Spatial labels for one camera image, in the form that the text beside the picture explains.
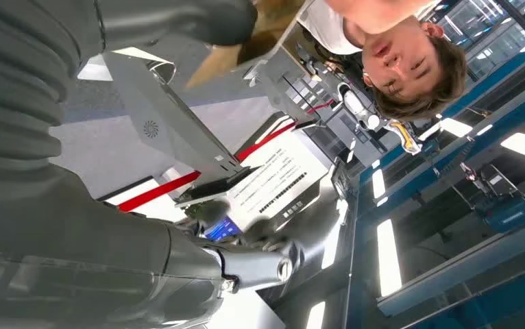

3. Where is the white banner with red stripe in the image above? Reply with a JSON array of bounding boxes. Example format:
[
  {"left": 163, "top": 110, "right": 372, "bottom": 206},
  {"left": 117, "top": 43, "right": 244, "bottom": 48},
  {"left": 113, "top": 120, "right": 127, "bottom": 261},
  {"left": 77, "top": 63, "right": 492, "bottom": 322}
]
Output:
[{"left": 97, "top": 115, "right": 301, "bottom": 223}]

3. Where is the person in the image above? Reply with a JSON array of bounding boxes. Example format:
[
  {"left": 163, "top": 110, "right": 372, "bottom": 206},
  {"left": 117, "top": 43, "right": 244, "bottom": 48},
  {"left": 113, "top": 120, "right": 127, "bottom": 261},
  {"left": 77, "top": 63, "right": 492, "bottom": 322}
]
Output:
[{"left": 296, "top": 0, "right": 467, "bottom": 121}]

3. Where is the grey equipment rack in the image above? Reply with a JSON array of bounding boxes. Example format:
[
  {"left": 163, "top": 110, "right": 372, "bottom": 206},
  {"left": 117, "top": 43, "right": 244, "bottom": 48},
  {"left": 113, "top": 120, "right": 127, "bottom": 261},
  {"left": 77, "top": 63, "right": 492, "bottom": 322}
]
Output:
[{"left": 244, "top": 45, "right": 341, "bottom": 125}]

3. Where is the yellow and white device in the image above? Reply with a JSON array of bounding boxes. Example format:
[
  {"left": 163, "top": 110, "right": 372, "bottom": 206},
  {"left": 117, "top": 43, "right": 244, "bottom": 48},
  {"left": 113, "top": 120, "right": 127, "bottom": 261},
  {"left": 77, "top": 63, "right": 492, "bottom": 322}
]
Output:
[{"left": 382, "top": 119, "right": 423, "bottom": 156}]

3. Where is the silver kiosk stand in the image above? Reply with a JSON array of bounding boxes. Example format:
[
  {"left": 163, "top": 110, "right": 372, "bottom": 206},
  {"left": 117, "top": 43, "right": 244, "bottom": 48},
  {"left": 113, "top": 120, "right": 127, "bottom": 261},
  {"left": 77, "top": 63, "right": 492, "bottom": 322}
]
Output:
[{"left": 77, "top": 47, "right": 263, "bottom": 210}]

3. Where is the white printed display board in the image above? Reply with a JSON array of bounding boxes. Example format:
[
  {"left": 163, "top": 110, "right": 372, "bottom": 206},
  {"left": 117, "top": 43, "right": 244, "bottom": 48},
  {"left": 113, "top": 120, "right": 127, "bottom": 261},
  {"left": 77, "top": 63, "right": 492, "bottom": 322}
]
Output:
[{"left": 225, "top": 134, "right": 337, "bottom": 233}]

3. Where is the blue hoist box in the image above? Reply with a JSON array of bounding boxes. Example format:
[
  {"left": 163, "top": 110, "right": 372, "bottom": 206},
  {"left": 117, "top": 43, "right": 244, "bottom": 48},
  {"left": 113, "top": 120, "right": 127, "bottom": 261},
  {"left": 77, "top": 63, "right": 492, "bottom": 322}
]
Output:
[{"left": 460, "top": 162, "right": 525, "bottom": 234}]

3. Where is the small blue screen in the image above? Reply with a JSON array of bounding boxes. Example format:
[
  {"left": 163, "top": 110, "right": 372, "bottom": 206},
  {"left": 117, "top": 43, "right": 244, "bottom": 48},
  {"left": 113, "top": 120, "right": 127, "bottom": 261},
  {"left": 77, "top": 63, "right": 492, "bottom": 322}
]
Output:
[{"left": 204, "top": 216, "right": 244, "bottom": 242}]

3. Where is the white background machine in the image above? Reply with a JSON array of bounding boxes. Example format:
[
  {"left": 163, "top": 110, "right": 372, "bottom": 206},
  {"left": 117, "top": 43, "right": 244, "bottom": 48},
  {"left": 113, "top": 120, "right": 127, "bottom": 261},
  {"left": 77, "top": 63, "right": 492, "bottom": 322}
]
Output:
[{"left": 339, "top": 83, "right": 382, "bottom": 132}]

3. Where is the blue gantry beam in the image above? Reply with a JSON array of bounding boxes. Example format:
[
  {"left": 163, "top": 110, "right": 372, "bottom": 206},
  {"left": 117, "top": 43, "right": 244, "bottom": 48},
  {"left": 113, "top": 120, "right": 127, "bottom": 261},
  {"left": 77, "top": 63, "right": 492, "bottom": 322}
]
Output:
[{"left": 439, "top": 27, "right": 525, "bottom": 120}]

